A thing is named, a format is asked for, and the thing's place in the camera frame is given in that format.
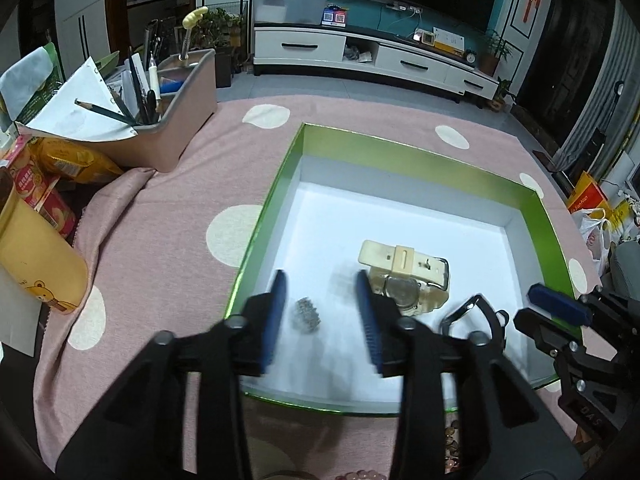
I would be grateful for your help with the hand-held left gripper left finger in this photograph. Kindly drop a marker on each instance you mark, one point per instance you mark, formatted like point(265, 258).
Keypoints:
point(277, 310)

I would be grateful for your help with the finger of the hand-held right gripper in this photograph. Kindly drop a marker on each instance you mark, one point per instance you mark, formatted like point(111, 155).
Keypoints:
point(555, 302)
point(542, 327)

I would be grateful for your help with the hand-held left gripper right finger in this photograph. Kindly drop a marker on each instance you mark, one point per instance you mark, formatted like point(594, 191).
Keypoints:
point(364, 305)

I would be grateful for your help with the cream wristwatch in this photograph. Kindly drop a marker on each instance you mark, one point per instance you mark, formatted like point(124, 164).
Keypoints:
point(400, 260)

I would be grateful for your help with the green cardboard box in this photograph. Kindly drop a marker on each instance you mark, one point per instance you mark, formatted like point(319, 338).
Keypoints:
point(400, 152)

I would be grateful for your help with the white plastic bag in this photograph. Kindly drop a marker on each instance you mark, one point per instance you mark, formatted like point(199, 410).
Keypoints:
point(595, 235)

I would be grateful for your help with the orange shopping bag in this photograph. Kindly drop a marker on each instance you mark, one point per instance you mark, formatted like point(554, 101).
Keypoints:
point(587, 192)

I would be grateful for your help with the pink polka-dot tablecloth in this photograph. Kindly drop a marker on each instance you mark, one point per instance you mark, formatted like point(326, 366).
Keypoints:
point(200, 170)

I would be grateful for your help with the small potted plant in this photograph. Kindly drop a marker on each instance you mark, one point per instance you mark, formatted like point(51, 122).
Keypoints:
point(502, 95)

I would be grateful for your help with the pink desk organizer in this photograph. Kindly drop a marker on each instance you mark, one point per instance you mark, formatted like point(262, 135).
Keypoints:
point(185, 110)

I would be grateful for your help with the yellow bear bottle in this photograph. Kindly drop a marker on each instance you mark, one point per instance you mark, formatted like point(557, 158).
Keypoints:
point(35, 255)

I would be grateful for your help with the large potted plant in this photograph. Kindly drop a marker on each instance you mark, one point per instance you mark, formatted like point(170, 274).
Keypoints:
point(495, 52)

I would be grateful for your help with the small alarm clock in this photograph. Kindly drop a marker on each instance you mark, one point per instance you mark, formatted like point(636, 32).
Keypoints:
point(470, 57)

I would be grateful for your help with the white tv cabinet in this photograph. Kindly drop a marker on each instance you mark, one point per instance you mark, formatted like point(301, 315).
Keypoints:
point(310, 50)

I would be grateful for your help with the dark pencil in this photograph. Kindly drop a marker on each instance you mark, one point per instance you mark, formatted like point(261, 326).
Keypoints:
point(105, 111)

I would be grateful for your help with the white pen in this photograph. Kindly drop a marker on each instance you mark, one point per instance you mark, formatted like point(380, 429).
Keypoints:
point(153, 77)

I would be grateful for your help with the pink snack packet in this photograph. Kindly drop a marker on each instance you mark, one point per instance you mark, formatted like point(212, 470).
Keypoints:
point(35, 185)

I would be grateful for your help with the yellow and white box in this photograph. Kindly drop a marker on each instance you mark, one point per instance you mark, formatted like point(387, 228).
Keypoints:
point(447, 40)

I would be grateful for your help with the white paper sheet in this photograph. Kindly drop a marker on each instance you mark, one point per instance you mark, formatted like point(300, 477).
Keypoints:
point(80, 105)

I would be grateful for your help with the green houseplant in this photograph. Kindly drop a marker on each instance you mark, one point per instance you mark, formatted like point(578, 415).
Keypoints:
point(220, 25)

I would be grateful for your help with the translucent storage box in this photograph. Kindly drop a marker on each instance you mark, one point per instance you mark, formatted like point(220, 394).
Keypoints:
point(285, 7)

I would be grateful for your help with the banana-shaped stick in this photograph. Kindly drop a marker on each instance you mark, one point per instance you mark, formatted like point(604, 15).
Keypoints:
point(194, 17)

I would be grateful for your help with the green tissue pack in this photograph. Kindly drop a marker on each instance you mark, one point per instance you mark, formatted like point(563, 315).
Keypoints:
point(30, 80)

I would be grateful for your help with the white tall cabinet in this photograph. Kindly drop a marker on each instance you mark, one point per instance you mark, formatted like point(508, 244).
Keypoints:
point(85, 15)

